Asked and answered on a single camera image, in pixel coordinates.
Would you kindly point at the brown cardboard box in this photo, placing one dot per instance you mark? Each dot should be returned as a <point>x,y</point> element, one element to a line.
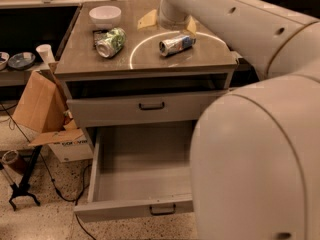
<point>41,108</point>

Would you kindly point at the grey bowl at left edge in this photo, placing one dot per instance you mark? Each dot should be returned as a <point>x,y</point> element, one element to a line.
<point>4,57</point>

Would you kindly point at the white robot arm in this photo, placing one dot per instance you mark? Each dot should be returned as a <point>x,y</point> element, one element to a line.
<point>255,152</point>

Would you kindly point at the black tripod stand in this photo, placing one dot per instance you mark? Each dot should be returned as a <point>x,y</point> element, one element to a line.
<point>22,189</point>

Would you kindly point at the dark blue plate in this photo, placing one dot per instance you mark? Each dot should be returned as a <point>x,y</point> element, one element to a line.
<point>22,61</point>

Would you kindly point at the silver blue redbull can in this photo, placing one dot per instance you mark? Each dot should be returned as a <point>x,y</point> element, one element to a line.
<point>176,44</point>

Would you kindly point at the grey drawer cabinet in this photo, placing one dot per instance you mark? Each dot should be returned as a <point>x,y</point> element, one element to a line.
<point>138,68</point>

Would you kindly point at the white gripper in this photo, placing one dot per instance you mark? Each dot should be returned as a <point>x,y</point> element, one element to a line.
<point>172,23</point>

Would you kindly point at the white printed cardboard box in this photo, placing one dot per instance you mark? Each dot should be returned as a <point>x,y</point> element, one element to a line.
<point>69,151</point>

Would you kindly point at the white bowl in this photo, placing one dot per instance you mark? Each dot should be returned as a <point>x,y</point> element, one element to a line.
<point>105,17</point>

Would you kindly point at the white paper cup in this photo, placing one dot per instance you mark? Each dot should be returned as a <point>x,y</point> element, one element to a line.
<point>45,52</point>

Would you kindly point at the open grey bottom drawer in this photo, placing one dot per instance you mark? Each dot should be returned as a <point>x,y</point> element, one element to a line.
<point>139,171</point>

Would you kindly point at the green crushed can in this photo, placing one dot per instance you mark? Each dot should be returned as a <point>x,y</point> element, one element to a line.
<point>110,43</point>

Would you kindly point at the brown cup on floor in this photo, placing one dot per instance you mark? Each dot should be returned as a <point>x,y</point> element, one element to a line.
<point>15,161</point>

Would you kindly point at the grey middle drawer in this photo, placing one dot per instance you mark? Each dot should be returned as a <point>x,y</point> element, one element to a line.
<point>108,111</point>

